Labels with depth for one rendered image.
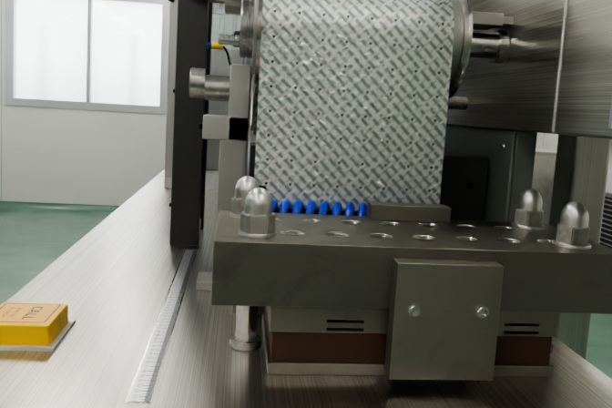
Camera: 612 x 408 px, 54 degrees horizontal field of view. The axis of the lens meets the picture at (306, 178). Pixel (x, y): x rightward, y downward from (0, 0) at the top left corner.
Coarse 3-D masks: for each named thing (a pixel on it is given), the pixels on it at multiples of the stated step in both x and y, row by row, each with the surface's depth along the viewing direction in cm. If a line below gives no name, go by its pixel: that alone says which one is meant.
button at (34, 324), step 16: (16, 304) 65; (32, 304) 66; (48, 304) 66; (64, 304) 66; (0, 320) 61; (16, 320) 61; (32, 320) 61; (48, 320) 61; (64, 320) 65; (0, 336) 60; (16, 336) 60; (32, 336) 60; (48, 336) 60
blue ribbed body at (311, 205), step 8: (272, 200) 72; (288, 200) 72; (296, 200) 73; (312, 200) 73; (272, 208) 71; (280, 208) 71; (288, 208) 72; (296, 208) 71; (312, 208) 72; (320, 208) 72; (328, 208) 74; (336, 208) 72; (352, 208) 72; (360, 208) 73
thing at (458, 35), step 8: (256, 0) 73; (456, 0) 78; (256, 8) 72; (456, 8) 76; (256, 16) 72; (456, 16) 75; (256, 24) 72; (456, 24) 75; (256, 32) 72; (456, 32) 75; (256, 40) 73; (456, 40) 75; (456, 48) 75; (456, 56) 76; (456, 64) 76
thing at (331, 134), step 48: (288, 96) 73; (336, 96) 74; (384, 96) 74; (432, 96) 75; (288, 144) 74; (336, 144) 74; (384, 144) 75; (432, 144) 76; (288, 192) 74; (336, 192) 75; (384, 192) 76; (432, 192) 76
